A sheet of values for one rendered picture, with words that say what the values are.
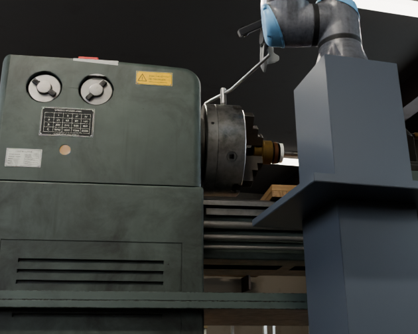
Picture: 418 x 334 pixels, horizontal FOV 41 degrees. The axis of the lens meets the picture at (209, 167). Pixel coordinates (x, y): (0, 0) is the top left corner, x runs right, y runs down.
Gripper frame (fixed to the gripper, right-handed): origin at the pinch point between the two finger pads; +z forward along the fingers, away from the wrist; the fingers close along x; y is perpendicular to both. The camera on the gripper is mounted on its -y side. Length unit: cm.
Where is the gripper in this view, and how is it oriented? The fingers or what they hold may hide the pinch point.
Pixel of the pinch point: (262, 68)
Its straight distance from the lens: 202.4
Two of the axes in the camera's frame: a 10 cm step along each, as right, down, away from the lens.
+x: -1.2, -0.6, 9.9
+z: -0.5, 10.0, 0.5
